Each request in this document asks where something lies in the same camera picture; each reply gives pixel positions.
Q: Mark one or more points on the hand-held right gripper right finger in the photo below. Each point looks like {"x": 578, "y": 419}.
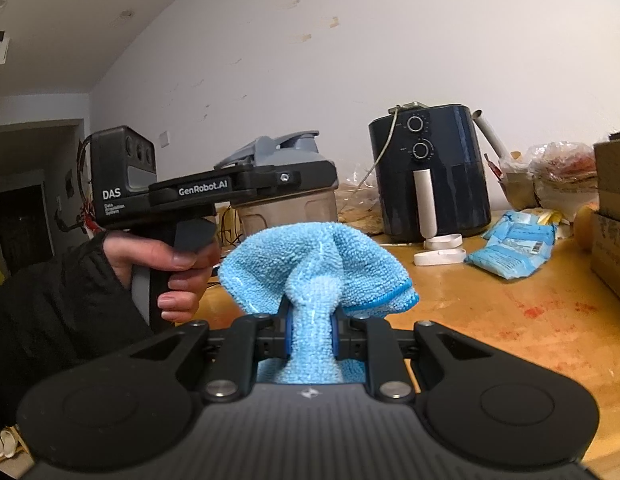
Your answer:
{"x": 335, "y": 330}

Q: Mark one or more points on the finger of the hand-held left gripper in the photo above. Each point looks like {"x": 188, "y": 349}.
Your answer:
{"x": 290, "y": 182}

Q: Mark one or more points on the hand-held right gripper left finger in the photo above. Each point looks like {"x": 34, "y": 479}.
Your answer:
{"x": 288, "y": 330}

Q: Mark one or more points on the shaker bottle with grey lid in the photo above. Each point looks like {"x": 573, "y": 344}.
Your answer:
{"x": 290, "y": 215}

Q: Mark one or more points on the blue microfiber cloth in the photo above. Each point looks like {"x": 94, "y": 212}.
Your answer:
{"x": 315, "y": 260}

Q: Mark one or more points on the person's left forearm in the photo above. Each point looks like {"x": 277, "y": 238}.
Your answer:
{"x": 50, "y": 320}

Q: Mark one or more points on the person's left hand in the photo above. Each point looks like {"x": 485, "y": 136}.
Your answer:
{"x": 155, "y": 255}

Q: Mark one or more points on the clear plastic bag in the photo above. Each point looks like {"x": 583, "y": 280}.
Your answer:
{"x": 355, "y": 210}

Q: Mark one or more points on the flat grey device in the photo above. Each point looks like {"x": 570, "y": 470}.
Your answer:
{"x": 405, "y": 107}

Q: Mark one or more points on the black air fryer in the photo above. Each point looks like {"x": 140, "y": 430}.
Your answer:
{"x": 454, "y": 175}

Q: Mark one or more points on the blue snack packet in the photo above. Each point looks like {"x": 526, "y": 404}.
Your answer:
{"x": 519, "y": 227}
{"x": 509, "y": 260}

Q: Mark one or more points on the white tube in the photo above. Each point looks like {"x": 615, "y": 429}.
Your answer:
{"x": 492, "y": 135}

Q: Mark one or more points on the plastic bag with brown contents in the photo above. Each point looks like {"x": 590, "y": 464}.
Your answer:
{"x": 519, "y": 185}

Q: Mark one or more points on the yellow snack packet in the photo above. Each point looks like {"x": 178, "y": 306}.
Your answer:
{"x": 547, "y": 216}

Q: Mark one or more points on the bagged stack of paper plates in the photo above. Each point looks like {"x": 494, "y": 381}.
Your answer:
{"x": 564, "y": 170}

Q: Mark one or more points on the printed cardboard box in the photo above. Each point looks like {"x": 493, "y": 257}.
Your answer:
{"x": 612, "y": 255}

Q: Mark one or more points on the plain cardboard box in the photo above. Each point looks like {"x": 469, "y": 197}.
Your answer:
{"x": 614, "y": 170}

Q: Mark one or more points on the white wall switch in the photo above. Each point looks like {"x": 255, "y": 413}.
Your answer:
{"x": 164, "y": 138}

